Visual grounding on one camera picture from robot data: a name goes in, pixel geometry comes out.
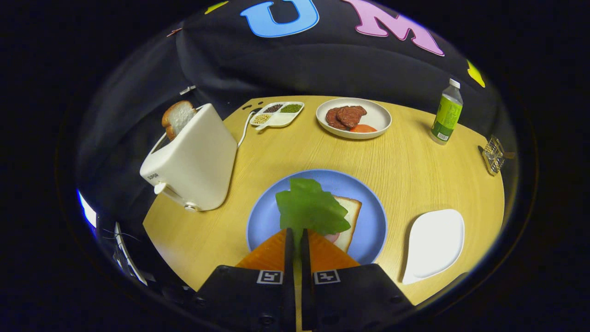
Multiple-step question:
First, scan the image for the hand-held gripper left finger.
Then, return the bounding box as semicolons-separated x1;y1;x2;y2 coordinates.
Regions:
196;227;296;332

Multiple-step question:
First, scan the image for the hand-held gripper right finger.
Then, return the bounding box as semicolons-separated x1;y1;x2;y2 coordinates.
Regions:
301;228;415;332

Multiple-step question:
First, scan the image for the green lettuce leaf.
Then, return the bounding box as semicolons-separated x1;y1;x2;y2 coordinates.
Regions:
275;178;351;243

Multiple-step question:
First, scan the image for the thick brown-crust bread slice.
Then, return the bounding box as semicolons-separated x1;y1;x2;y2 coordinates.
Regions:
161;101;197;141

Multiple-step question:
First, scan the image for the blue round plate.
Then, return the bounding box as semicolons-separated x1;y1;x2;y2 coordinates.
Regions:
246;169;388;266

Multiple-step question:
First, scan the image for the thin white bread slice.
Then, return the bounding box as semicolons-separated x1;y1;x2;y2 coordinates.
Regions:
323;196;363;253

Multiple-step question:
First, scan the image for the white leaf-shaped plate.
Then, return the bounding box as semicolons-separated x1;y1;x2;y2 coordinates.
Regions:
402;209;465;285

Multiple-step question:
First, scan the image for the white toaster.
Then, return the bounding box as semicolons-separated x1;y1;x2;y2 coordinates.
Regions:
140;103;238;213

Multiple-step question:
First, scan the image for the white divided seed dish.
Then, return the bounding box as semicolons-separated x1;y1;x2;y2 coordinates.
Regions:
249;101;305;131

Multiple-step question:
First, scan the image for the brown meat patty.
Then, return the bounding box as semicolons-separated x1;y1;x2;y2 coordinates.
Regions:
325;108;347;130
336;106;368;129

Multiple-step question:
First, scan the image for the cream round plate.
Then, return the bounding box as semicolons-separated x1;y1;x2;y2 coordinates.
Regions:
316;98;392;140

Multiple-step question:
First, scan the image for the black backdrop cloth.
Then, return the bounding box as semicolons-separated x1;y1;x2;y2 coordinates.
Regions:
76;0;512;222

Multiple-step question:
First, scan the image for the green label plastic bottle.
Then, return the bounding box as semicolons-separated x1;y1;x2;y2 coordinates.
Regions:
430;78;464;145

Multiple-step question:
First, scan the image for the white toaster cable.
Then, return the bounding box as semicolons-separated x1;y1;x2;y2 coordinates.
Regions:
237;111;256;148

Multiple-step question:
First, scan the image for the thin white rail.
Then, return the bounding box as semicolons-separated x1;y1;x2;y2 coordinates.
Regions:
113;221;148;286

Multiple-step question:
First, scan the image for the metal wire rack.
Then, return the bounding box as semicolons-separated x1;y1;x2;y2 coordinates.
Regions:
478;135;516;176

